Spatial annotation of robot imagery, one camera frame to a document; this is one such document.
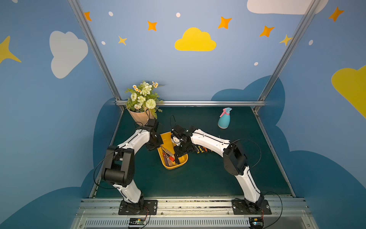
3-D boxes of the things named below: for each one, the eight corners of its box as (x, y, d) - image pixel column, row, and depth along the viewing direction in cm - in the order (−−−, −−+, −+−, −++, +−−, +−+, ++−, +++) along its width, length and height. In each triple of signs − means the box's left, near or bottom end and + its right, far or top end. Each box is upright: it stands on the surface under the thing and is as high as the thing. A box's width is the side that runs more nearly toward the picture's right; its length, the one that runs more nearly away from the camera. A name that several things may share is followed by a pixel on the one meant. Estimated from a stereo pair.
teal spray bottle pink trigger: (217, 128, 112) (223, 111, 97) (216, 124, 115) (222, 106, 99) (228, 128, 112) (235, 111, 97) (226, 124, 115) (233, 106, 99)
